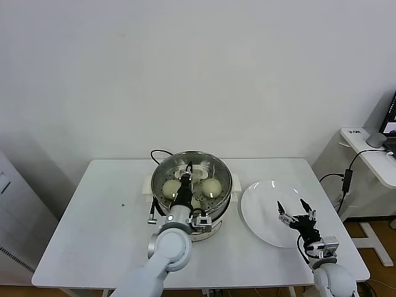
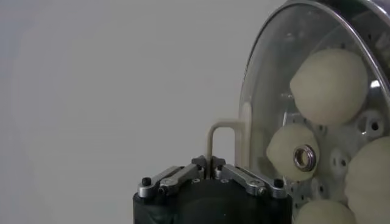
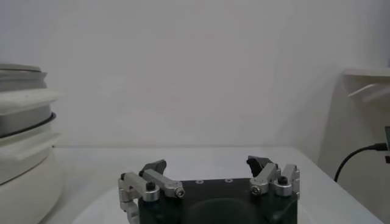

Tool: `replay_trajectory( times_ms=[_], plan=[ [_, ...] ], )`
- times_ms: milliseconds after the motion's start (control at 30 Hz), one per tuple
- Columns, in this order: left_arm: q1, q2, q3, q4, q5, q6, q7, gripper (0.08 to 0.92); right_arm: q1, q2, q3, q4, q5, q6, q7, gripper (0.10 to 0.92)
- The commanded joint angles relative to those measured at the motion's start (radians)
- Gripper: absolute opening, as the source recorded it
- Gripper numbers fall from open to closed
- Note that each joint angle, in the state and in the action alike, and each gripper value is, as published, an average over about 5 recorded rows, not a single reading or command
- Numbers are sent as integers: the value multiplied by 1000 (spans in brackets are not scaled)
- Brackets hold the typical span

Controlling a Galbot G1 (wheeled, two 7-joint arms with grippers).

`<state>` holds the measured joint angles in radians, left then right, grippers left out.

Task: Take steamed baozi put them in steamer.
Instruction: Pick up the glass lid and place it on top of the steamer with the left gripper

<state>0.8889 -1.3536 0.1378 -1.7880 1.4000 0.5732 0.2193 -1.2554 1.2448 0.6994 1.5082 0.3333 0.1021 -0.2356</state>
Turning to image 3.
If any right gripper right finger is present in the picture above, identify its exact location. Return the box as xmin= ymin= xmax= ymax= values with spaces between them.
xmin=246 ymin=155 xmax=302 ymax=200

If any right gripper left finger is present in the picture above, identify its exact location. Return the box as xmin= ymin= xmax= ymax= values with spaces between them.
xmin=118 ymin=159 xmax=186 ymax=224

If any large white round plate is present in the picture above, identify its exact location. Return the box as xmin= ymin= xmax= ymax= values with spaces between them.
xmin=72 ymin=182 xmax=141 ymax=224

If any white electric cooker base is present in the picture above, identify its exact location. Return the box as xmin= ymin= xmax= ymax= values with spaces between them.
xmin=0 ymin=112 xmax=65 ymax=224

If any black cable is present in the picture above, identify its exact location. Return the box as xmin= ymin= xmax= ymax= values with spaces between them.
xmin=333 ymin=142 xmax=389 ymax=183

